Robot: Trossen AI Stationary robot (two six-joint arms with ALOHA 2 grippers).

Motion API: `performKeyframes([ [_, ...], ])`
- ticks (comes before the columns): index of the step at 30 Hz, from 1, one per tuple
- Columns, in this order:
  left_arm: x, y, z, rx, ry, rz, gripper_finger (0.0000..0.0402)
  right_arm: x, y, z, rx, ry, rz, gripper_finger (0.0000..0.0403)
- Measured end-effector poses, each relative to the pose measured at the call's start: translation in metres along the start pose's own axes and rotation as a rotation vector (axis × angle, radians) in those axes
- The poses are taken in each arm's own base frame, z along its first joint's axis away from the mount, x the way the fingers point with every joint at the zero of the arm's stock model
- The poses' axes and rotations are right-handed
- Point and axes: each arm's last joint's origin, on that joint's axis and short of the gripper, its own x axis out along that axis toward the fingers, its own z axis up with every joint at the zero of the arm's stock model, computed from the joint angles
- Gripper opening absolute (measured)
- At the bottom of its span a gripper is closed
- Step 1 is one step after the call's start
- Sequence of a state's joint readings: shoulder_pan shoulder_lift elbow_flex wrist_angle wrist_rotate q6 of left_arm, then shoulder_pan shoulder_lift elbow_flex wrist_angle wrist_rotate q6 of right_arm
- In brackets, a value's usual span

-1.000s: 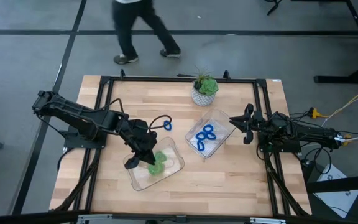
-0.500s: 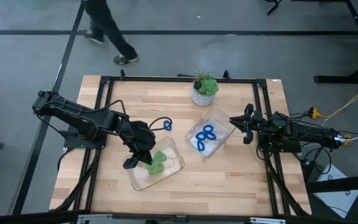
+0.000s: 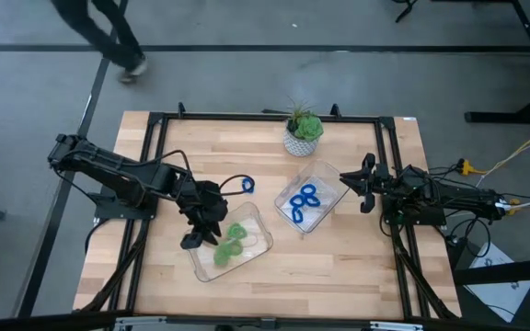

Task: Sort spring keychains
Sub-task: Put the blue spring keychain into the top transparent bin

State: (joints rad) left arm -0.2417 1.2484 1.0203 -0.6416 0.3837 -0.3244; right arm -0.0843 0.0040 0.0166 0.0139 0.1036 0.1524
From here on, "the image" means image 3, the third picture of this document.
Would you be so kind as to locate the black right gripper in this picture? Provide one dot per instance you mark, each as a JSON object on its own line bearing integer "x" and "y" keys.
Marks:
{"x": 380, "y": 181}

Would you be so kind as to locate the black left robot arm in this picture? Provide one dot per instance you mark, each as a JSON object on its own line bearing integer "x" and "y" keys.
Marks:
{"x": 108, "y": 170}

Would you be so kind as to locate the green artificial succulent plant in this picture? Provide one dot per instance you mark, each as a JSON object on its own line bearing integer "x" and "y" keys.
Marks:
{"x": 308, "y": 126}

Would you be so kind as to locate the black aluminium table frame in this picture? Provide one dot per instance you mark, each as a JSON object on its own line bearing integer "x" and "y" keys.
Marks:
{"x": 228, "y": 116}

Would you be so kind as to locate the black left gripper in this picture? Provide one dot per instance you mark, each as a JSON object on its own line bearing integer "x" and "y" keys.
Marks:
{"x": 203, "y": 202}

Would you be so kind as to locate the black metal bar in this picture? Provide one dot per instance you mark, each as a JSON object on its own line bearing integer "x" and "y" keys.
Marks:
{"x": 499, "y": 273}

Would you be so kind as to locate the white geometric plant pot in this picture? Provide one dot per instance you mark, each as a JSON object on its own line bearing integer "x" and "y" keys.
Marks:
{"x": 299, "y": 146}

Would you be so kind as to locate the person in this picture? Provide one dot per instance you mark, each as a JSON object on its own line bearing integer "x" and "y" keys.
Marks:
{"x": 108, "y": 41}

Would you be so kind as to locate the white printed sheet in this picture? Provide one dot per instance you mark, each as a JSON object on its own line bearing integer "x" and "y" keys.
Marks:
{"x": 499, "y": 285}

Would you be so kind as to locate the clear plastic bin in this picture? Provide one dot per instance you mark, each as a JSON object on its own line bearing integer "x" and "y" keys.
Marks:
{"x": 325, "y": 177}

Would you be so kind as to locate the black metal stand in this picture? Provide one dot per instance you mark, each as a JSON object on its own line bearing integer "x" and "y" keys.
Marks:
{"x": 513, "y": 117}

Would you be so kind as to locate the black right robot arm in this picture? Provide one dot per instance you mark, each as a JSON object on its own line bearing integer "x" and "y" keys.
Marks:
{"x": 453, "y": 197}

